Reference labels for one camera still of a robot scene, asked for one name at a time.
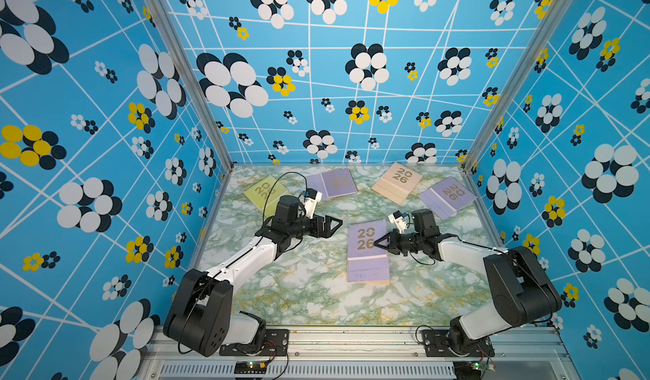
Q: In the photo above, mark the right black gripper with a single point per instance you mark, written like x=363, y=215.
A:
x=393, y=245

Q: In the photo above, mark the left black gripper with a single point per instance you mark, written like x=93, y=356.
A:
x=327, y=231

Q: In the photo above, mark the purple calendar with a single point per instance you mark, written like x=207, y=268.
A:
x=365, y=262
x=333, y=184
x=447, y=197

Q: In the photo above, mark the pink calendar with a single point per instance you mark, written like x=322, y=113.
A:
x=397, y=183
x=371, y=282

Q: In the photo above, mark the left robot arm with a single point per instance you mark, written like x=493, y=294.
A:
x=201, y=317

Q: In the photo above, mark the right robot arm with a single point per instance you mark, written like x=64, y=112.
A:
x=521, y=292

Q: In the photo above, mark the green desk calendar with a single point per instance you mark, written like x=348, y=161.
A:
x=265, y=194

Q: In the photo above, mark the left green circuit board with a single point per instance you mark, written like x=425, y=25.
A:
x=253, y=368

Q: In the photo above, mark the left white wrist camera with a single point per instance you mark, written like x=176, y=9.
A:
x=311, y=198

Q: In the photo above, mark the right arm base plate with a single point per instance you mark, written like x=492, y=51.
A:
x=451, y=344

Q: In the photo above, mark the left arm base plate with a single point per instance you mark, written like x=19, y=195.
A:
x=273, y=342

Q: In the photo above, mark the aluminium front rail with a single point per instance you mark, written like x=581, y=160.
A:
x=317, y=352

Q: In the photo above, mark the left aluminium corner post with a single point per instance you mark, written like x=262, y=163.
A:
x=181, y=61

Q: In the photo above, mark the aluminium corner post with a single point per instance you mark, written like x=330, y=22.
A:
x=181, y=61
x=514, y=83

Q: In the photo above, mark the right aluminium corner post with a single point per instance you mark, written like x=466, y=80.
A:
x=514, y=83

